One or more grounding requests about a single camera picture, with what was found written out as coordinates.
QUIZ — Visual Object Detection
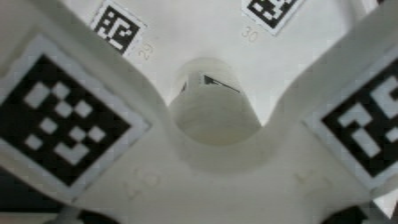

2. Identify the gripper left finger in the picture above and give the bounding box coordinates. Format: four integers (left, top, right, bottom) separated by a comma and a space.
46, 206, 120, 224

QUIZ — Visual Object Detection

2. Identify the white round table top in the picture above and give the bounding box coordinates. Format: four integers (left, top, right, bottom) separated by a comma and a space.
60, 0, 398, 121

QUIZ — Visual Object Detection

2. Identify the white cross-shaped table base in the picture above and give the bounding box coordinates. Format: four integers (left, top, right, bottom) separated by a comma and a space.
0, 0, 398, 224

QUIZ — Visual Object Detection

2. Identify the white cylindrical table leg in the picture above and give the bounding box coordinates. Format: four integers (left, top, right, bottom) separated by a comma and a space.
168, 58, 261, 145

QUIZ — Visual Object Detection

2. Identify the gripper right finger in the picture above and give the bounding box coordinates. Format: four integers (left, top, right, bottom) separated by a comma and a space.
318, 199, 392, 224

